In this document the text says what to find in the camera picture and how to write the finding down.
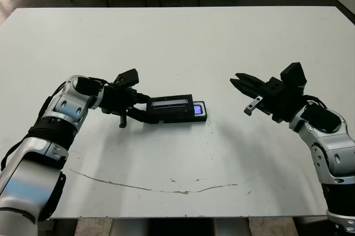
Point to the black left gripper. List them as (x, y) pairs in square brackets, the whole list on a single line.
[(116, 98)]

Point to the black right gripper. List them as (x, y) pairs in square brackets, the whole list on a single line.
[(283, 103)]

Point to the black box lid with window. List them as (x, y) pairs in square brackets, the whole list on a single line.
[(172, 111)]

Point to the black slim camera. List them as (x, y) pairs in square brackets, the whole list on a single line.
[(198, 109)]

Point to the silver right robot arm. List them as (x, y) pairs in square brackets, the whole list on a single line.
[(330, 150)]

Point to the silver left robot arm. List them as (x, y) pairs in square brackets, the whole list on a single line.
[(63, 103)]

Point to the black box base white lining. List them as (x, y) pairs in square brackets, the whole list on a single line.
[(205, 118)]

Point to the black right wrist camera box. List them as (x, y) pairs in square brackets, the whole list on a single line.
[(294, 74)]

